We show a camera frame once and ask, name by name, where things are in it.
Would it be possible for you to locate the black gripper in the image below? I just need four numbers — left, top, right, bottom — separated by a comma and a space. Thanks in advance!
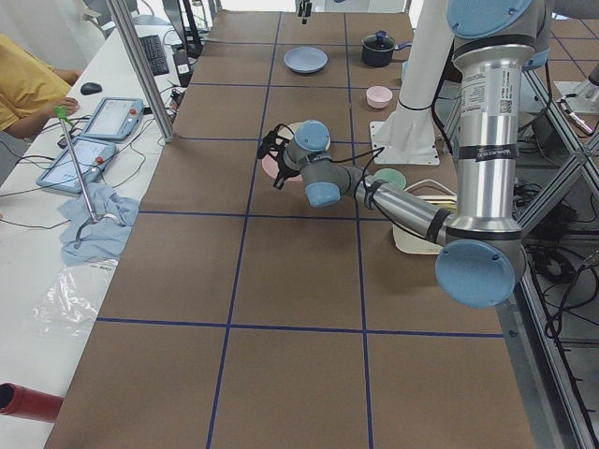
271, 143, 295, 189

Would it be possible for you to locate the pink plate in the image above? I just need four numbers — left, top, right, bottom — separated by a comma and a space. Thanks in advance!
257, 120, 330, 181

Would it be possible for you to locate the blue plate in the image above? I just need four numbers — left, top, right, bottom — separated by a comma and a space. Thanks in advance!
283, 46, 329, 74

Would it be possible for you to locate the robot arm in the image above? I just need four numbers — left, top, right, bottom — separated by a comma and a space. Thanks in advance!
259, 1, 553, 308

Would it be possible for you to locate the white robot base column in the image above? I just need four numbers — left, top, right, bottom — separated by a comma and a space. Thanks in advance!
371, 0, 454, 166

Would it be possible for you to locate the person's hand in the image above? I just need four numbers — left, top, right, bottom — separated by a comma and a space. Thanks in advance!
50, 97, 80, 117

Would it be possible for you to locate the dark blue pot with lid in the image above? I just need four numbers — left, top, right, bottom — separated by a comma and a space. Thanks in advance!
361, 30, 413, 67

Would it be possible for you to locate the pink bowl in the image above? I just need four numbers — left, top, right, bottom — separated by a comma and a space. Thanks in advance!
366, 85, 393, 109

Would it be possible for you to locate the green bowl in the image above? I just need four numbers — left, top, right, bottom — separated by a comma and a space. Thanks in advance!
373, 167, 407, 190

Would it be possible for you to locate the black keyboard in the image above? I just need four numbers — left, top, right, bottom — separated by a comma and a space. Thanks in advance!
139, 35, 169, 76

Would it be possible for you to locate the upper blue teach pendant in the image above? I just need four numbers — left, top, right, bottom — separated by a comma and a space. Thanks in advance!
81, 97, 144, 142

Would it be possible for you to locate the blue teach pendant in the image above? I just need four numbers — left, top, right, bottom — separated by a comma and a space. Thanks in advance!
36, 137, 118, 196
81, 97, 144, 142

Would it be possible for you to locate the white toaster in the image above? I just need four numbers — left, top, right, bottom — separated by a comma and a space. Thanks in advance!
391, 179, 459, 255

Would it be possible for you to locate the lower blue teach pendant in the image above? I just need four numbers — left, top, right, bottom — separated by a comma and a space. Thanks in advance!
36, 137, 118, 196

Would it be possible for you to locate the black computer mouse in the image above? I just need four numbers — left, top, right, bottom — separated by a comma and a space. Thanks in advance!
80, 82, 103, 95

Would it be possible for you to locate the light blue cloth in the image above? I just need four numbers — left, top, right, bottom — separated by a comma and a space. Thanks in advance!
58, 182, 139, 266

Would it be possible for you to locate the green-tipped grabber stick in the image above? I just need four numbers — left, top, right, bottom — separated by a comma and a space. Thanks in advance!
57, 115, 100, 224

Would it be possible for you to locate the person in yellow shirt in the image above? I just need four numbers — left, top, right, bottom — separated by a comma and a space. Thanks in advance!
1, 35, 80, 139

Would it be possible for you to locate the clear plastic bag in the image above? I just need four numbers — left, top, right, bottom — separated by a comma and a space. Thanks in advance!
27, 261, 116, 341

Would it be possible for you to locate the red cylinder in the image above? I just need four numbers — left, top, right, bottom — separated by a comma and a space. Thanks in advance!
1, 383, 64, 423

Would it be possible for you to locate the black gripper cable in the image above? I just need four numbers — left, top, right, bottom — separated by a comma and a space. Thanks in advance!
257, 123, 387, 211

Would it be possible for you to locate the aluminium frame post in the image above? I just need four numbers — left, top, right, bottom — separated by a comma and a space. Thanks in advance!
107, 0, 174, 143

